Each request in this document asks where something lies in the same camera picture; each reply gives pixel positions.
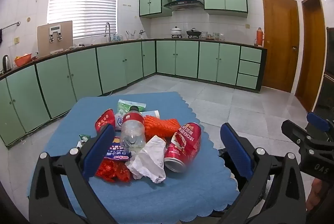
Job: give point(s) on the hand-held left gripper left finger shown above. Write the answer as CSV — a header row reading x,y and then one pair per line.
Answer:
x,y
100,150

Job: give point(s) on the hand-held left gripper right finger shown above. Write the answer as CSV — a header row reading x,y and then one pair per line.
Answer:
x,y
234,150

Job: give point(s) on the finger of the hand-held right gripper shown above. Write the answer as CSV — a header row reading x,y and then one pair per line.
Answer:
x,y
317,118
292,130

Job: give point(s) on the blue and red snack packet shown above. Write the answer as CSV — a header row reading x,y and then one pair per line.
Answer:
x,y
117,151

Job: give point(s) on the small green white packet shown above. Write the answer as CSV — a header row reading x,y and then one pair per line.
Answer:
x,y
84,138

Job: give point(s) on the red snack wrapper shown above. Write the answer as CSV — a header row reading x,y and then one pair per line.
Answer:
x,y
112,170

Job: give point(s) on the red paper cup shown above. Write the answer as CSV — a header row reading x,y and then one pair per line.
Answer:
x,y
104,120

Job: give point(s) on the white bag with blue print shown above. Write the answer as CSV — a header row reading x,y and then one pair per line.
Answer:
x,y
119,121

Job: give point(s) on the clear bottle with red label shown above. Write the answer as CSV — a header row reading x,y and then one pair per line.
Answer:
x,y
133,132

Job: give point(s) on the white tissue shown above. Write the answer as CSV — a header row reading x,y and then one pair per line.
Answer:
x,y
148,161

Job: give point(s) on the green plastic bag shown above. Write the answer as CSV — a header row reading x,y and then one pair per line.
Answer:
x,y
125,106

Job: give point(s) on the red drink can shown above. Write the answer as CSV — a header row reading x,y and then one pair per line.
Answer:
x,y
182,145

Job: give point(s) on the orange foam net sleeve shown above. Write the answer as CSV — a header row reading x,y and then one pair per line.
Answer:
x,y
159,126

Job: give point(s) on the person's right hand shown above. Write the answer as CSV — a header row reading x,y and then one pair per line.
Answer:
x,y
314,192

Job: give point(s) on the blue scalloped table mat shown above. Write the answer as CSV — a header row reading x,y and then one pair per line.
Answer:
x,y
182,187

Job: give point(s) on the green base cabinets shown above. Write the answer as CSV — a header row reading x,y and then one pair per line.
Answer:
x,y
109,67

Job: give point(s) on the wooden door with knob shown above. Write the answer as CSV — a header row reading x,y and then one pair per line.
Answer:
x,y
278,41

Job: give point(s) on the red thermos flask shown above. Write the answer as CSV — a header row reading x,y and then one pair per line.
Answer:
x,y
259,37

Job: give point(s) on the utensil holder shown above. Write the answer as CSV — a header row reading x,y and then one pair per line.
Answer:
x,y
130,36

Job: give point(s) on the orange plastic basin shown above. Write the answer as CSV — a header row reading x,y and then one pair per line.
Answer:
x,y
23,60

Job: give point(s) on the metal sink faucet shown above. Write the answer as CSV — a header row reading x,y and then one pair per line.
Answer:
x,y
107,30

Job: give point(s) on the brown cardboard panel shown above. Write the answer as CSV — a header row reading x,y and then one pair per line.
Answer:
x,y
43,41

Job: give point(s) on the small metal teapot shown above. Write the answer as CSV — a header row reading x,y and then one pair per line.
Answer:
x,y
141,33

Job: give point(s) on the black wok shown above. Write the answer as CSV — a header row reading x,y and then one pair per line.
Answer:
x,y
193,33

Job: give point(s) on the white cooking pot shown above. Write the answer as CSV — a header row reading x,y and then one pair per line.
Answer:
x,y
176,31

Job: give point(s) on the white window blind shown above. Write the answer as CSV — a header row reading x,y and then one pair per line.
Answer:
x,y
83,2

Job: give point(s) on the dark cloth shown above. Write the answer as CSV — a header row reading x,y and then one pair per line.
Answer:
x,y
1,36

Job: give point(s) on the black range hood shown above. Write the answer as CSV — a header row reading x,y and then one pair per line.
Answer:
x,y
182,5

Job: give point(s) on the yellow wall socket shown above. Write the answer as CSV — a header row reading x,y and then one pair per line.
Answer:
x,y
17,40

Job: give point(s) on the metal towel rail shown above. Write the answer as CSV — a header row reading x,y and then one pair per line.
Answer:
x,y
10,25

